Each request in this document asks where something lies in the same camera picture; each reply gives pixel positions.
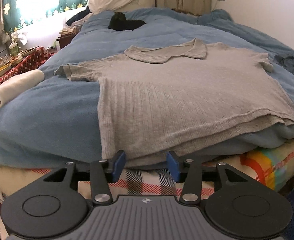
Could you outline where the blue plush duvet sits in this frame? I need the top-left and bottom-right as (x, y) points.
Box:
(0, 8), (294, 168)

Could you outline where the folded cream towel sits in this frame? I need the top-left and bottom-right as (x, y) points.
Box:
(0, 69), (45, 108)

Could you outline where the colourful plaid bed sheet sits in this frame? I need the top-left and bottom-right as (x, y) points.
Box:
(0, 137), (294, 201)

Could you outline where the grey knit polo shirt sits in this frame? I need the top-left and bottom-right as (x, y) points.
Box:
(55, 38), (294, 166)

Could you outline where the dark wooden nightstand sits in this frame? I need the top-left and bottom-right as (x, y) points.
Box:
(56, 33), (77, 49)

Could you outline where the black cat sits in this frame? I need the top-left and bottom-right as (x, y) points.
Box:
(108, 12), (146, 31)

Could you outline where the green drink cup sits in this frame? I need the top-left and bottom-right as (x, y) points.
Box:
(9, 42), (19, 57)

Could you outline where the red patterned tablecloth table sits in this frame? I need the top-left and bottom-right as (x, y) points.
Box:
(0, 47), (54, 85)

